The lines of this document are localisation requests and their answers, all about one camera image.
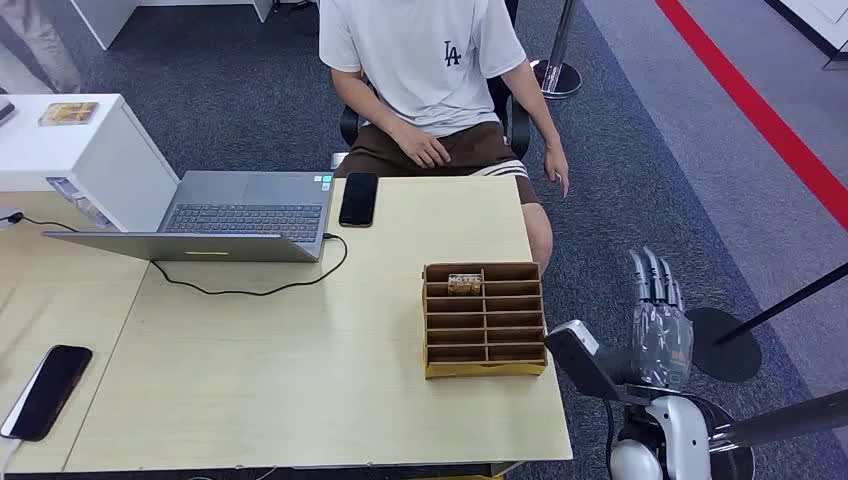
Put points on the clear plastic holder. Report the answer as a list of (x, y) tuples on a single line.
[(83, 205)]

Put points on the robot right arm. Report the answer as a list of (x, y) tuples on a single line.
[(682, 430)]

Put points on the black stanchion with round base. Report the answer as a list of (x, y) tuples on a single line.
[(782, 420), (722, 351)]

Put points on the person's right hand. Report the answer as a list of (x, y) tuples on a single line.
[(420, 146)]

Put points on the seated person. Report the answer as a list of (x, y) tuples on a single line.
[(424, 66)]

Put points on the grey laptop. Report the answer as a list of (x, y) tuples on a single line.
[(245, 215)]

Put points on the white cabinet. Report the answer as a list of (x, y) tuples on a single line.
[(99, 159)]

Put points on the chrome stanchion post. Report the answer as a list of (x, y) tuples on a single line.
[(555, 73)]

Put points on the brown hotel card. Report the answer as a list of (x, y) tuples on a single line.
[(464, 285)]

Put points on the person's left hand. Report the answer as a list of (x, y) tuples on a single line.
[(556, 166)]

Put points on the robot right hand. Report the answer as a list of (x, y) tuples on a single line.
[(662, 344)]

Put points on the person's right forearm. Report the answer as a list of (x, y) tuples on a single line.
[(364, 109)]

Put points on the yellow printed card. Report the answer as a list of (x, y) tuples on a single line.
[(68, 113)]

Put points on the wooden slotted card organizer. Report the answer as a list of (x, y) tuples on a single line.
[(487, 368)]

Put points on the black smartphone with white edge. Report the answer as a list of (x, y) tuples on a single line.
[(46, 392)]

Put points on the standing person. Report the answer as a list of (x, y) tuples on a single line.
[(46, 46)]

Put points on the white furniture with black trim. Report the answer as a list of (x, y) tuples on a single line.
[(818, 20)]

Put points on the white counter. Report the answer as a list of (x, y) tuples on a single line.
[(106, 16)]

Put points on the dark flat device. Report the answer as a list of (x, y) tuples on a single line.
[(5, 111)]

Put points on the person's left forearm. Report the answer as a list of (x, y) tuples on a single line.
[(533, 99)]

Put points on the black office chair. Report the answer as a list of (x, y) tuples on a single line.
[(518, 126)]

